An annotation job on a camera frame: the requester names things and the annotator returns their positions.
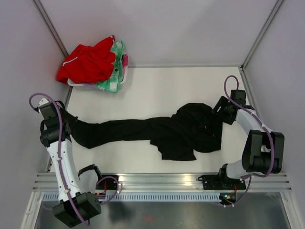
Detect black trousers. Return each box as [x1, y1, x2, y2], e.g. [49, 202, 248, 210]
[72, 103, 223, 161]

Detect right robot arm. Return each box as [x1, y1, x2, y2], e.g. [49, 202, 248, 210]
[212, 89, 285, 189]

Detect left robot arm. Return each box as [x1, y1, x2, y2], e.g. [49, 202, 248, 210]
[38, 98, 104, 228]

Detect white laundry basket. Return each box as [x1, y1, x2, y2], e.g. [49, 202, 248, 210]
[68, 57, 128, 93]

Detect green white patterned garment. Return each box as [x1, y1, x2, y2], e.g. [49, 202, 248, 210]
[93, 41, 129, 93]

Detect red garment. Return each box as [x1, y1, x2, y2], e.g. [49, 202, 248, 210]
[56, 35, 116, 84]

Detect pink white garment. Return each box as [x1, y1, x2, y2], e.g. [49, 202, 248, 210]
[122, 54, 129, 72]

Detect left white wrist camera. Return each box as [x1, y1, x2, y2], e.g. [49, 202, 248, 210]
[38, 97, 50, 109]

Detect aluminium mounting rail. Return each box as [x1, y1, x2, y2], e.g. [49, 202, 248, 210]
[32, 173, 292, 192]

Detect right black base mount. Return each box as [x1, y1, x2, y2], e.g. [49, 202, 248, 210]
[197, 164, 246, 191]

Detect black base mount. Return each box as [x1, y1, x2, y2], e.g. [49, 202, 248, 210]
[197, 164, 246, 191]
[96, 175, 119, 191]

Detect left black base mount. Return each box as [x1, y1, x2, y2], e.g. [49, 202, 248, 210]
[96, 175, 119, 191]

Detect white slotted cable duct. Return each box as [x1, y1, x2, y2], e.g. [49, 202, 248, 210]
[42, 193, 221, 202]

